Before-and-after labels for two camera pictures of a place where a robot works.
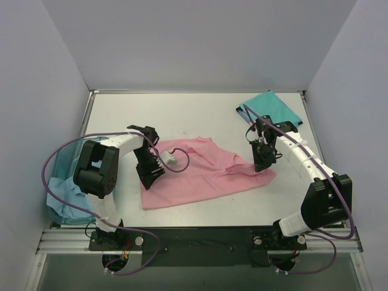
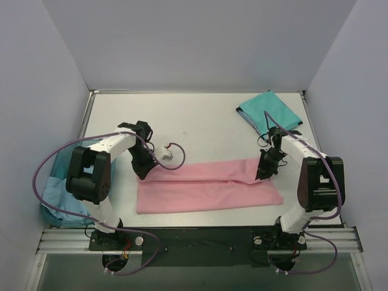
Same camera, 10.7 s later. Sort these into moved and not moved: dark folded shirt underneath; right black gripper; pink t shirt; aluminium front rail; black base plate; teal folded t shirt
Moved: right black gripper; pink t shirt
Not moved: teal folded t shirt; aluminium front rail; dark folded shirt underneath; black base plate
